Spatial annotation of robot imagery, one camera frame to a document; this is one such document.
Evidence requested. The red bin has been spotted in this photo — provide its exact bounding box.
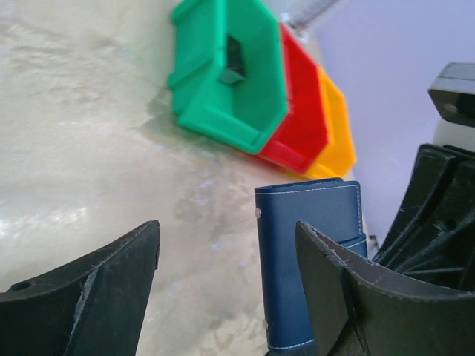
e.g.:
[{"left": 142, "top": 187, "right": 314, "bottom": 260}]
[{"left": 257, "top": 24, "right": 330, "bottom": 174}]

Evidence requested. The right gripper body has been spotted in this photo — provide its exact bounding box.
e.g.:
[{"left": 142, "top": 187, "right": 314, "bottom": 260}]
[{"left": 373, "top": 144, "right": 474, "bottom": 289}]

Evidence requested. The blue card holder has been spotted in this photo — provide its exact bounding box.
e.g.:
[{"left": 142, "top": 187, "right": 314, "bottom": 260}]
[{"left": 255, "top": 177, "right": 367, "bottom": 355}]

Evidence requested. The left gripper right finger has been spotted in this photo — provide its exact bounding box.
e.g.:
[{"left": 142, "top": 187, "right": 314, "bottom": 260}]
[{"left": 295, "top": 221, "right": 474, "bottom": 355}]

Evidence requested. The orange bin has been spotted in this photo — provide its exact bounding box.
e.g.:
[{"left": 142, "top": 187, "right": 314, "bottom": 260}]
[{"left": 304, "top": 67, "right": 357, "bottom": 179}]

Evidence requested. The black card in green bin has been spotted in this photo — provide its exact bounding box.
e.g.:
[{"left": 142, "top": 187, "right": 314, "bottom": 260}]
[{"left": 219, "top": 35, "right": 246, "bottom": 85}]

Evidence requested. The green bin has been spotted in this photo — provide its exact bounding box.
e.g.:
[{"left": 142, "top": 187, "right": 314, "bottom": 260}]
[{"left": 168, "top": 0, "right": 289, "bottom": 154}]

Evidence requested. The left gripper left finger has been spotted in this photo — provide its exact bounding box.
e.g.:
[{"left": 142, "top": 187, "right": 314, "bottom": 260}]
[{"left": 1, "top": 220, "right": 160, "bottom": 355}]

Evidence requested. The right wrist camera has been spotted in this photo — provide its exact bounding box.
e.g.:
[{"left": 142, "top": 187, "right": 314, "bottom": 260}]
[{"left": 428, "top": 62, "right": 474, "bottom": 151}]

